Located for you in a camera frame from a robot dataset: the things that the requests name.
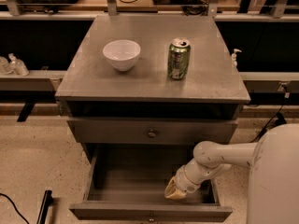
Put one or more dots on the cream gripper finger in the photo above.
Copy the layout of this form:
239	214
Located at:
170	188
175	194

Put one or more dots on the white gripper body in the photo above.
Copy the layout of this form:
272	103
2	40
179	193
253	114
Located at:
186	182

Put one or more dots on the grey drawer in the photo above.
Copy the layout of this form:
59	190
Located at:
127	182
151	131

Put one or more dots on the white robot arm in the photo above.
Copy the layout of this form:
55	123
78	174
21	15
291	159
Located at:
273	162

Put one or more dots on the grey top drawer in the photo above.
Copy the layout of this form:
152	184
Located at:
151	131

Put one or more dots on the grey drawer cabinet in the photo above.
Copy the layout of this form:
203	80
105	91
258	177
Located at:
212	88

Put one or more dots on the black stand leg right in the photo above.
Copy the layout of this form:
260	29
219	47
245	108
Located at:
281	120

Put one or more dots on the green soda can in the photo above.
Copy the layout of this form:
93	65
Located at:
178	58

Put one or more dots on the black bar on floor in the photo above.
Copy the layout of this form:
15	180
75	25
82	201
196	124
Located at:
46	203

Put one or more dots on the white pump bottle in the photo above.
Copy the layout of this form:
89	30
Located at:
234	56

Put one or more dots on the white ceramic bowl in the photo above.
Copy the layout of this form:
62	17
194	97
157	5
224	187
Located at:
122	54

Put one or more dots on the clear bottle on ledge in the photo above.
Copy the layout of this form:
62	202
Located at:
18	66

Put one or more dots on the clear container at edge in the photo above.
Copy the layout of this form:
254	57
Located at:
5	68

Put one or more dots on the black bracket leg left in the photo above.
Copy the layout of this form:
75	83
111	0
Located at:
26	111

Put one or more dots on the black coiled cable shelf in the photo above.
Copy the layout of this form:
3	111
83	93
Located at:
194	7

